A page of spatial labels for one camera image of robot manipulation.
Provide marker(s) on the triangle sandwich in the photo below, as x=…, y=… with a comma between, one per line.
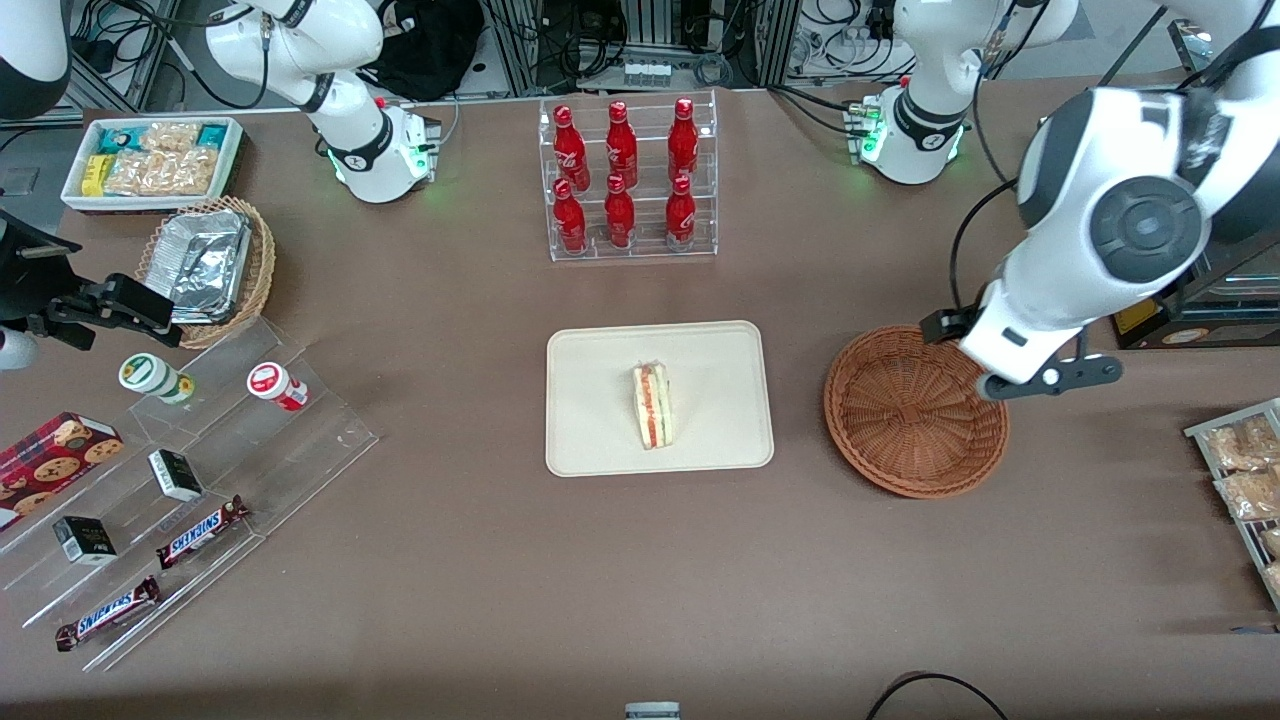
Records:
x=654, y=405

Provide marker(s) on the light wicker basket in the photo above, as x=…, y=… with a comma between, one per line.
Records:
x=260, y=260

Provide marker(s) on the silver foil container stack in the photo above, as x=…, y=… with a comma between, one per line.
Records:
x=205, y=265

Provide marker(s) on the cream rectangular tray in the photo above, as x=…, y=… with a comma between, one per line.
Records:
x=590, y=400

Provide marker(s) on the Snickers chocolate bar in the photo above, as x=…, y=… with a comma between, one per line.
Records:
x=200, y=533
x=108, y=613

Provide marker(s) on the teal snack pack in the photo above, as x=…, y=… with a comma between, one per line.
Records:
x=117, y=140
x=212, y=135

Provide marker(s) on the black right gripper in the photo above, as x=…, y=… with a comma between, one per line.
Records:
x=30, y=278

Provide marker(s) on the small black carton box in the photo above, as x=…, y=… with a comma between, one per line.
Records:
x=177, y=475
x=85, y=540

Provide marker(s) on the black box with yellow label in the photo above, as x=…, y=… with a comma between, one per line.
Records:
x=1200, y=320

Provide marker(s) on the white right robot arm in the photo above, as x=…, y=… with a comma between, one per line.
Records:
x=360, y=140

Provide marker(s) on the black bag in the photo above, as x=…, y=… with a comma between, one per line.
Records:
x=425, y=45

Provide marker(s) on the clear cracker pack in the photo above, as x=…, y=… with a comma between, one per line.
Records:
x=160, y=172
x=170, y=135
x=1240, y=445
x=1250, y=493

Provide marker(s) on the green lidded white cup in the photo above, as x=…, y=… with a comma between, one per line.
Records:
x=150, y=375

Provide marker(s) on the clear acrylic bottle rack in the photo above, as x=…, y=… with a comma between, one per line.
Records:
x=645, y=250

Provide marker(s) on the red cola bottle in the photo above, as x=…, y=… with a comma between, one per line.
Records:
x=621, y=145
x=680, y=215
x=619, y=215
x=568, y=145
x=683, y=140
x=569, y=220

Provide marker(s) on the grey tray of pastries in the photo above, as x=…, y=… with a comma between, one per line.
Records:
x=1245, y=540

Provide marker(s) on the yellow snack pack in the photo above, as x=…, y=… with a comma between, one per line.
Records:
x=95, y=175

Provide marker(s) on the brown wicker basket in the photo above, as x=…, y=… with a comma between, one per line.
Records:
x=915, y=415

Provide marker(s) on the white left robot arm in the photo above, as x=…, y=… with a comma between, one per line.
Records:
x=1100, y=200

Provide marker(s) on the small grey object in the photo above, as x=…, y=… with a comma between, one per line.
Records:
x=652, y=712

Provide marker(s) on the red lidded white cup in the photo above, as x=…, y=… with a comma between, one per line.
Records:
x=275, y=385

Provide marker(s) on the clear acrylic stepped stand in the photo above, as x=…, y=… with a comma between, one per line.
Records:
x=290, y=450

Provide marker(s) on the white snack bin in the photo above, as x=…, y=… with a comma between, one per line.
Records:
x=75, y=200

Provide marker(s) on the red chocolate chip cookie box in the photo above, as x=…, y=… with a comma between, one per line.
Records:
x=55, y=455

